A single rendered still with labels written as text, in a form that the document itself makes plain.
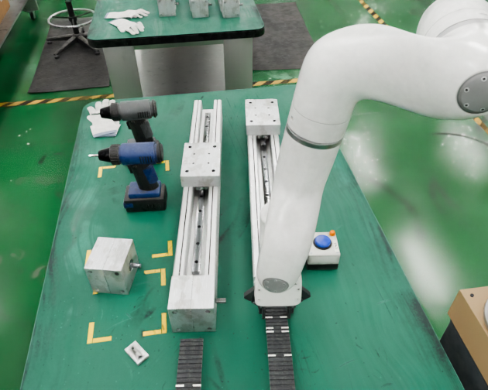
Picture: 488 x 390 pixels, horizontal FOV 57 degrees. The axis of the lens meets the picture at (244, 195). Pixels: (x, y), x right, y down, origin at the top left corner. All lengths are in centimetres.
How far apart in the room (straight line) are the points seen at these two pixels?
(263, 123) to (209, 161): 25
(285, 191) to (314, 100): 17
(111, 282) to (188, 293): 21
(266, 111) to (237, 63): 114
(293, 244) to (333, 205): 63
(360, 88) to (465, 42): 14
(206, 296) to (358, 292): 38
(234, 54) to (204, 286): 178
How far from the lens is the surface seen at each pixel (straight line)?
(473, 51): 56
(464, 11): 64
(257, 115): 150
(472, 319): 111
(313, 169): 70
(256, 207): 121
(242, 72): 265
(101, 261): 113
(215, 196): 124
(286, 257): 75
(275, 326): 105
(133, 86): 267
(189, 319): 104
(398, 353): 110
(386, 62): 59
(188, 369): 100
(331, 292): 115
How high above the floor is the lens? 170
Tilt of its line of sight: 42 degrees down
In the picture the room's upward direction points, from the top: 1 degrees counter-clockwise
